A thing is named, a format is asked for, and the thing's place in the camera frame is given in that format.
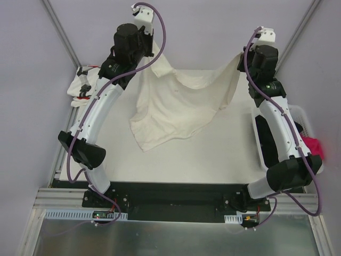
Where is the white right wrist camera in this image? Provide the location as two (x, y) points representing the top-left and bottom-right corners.
(254, 27), (276, 46)

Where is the left white cable duct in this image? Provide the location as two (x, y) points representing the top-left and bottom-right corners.
(45, 209), (128, 222)

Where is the white cable duct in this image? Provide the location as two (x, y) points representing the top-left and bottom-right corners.
(224, 214), (243, 225)
(45, 209), (128, 222)

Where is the white black patterned folded shirt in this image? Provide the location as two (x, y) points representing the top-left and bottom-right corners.
(67, 65), (100, 99)

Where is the right aluminium frame post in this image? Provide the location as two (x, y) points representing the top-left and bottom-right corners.
(275, 0), (323, 77)

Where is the right white cable duct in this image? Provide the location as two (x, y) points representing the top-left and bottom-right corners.
(224, 214), (243, 225)

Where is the aluminium frame post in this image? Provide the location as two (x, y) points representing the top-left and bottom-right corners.
(275, 0), (323, 77)
(40, 0), (81, 67)

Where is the white plastic laundry basket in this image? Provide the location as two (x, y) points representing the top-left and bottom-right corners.
(251, 105), (315, 171)

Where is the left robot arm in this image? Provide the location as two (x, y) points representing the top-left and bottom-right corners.
(58, 23), (153, 207)

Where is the cream white t shirt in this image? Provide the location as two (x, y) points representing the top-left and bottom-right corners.
(130, 54), (241, 152)

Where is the left aluminium frame post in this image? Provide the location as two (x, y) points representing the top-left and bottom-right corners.
(40, 0), (81, 67)

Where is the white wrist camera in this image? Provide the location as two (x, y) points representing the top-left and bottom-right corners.
(131, 5), (154, 34)
(254, 27), (276, 46)

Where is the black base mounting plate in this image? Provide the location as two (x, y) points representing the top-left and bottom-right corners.
(81, 181), (271, 223)

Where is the red white folded shirt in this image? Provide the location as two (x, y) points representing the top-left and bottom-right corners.
(71, 97), (90, 108)

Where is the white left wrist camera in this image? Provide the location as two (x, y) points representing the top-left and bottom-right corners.
(131, 5), (154, 34)

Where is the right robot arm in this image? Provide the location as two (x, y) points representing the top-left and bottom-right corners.
(238, 45), (322, 211)

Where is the pink garment in basket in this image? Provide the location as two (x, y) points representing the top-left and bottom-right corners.
(300, 136), (324, 160)

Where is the black garment in basket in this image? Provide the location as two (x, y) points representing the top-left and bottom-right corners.
(254, 114), (304, 169)

